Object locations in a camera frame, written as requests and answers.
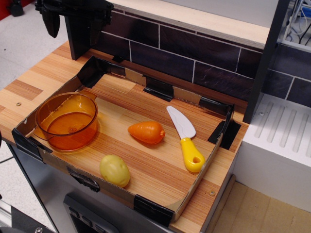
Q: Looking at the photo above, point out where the orange toy carrot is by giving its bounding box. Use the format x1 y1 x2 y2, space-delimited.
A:
128 121 165 144

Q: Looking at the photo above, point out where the dark grey shelf post left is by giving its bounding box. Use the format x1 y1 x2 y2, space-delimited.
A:
65 16 92 60

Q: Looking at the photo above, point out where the grey toy oven front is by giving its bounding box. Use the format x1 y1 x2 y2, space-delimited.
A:
63 194 120 233

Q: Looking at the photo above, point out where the dark grey shelf post right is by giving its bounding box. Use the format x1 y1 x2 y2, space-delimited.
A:
243 0 290 124

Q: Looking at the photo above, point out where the light wooden shelf board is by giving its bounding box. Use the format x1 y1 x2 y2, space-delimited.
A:
112 0 270 49

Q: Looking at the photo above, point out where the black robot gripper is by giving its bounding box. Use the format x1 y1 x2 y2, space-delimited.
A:
35 0 114 46

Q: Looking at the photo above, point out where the toy knife yellow handle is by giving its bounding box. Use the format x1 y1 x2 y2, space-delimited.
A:
166 106 206 173

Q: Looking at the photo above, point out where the orange transparent plastic pot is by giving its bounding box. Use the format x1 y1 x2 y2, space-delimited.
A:
33 89 98 151

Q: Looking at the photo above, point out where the white toy sink drainboard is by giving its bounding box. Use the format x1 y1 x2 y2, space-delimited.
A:
233 94 311 212

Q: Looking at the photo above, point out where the yellow toy potato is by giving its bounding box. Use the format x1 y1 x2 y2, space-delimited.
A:
100 155 130 188

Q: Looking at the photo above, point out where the dark grey shelf post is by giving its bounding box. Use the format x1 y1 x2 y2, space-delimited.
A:
65 16 92 60
243 0 290 124

